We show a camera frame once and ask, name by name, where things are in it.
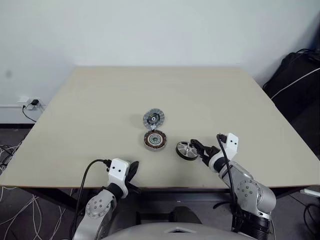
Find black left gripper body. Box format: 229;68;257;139
124;163;133;187

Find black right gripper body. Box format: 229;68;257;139
202;145;221;165

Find spoked silver rotor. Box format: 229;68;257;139
175;140;200;161

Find silver motor housing base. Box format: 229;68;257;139
142;129;168;152

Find silver hinged motor lid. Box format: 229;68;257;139
142;107;166;131

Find silver robot torso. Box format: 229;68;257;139
99;222;241;240

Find large black bag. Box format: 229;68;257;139
262;51;320;161

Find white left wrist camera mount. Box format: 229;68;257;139
107;157;131;197

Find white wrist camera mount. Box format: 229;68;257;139
107;157;131;197
208;133;240;173

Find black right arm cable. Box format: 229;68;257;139
213;133;248;233

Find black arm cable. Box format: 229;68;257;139
213;133;248;233
74;159;112;226

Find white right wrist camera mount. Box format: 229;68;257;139
208;133;240;173

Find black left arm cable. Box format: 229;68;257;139
74;159;112;226

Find black table frame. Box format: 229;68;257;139
0;184;308;213

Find white floor cables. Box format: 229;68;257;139
0;143;76;240

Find white metal rail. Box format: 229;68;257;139
299;186;320;195

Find white cable over bag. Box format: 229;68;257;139
271;67;320;100

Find white wall power outlet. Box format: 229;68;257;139
26;97;46;111

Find black floor cable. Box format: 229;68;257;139
303;203;320;226

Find black adapter cable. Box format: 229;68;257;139
21;103;37;123

